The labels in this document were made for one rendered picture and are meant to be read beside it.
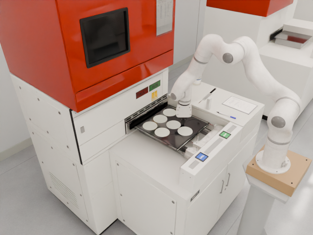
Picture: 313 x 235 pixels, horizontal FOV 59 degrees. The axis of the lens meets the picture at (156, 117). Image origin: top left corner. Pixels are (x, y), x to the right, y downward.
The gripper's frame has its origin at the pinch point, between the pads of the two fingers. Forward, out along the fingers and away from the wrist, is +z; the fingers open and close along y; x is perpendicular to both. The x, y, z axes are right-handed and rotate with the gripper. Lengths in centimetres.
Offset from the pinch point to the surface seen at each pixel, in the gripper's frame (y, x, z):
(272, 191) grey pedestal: 45, -52, 11
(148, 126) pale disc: -23.3, -1.3, 2.6
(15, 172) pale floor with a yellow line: -158, 44, 92
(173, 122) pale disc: -6.6, 2.1, 2.5
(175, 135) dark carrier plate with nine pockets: -6.0, -12.2, 2.6
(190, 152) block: 1.7, -28.9, 1.8
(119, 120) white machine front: -42.3, -7.0, -6.8
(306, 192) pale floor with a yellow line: 120, 15, 93
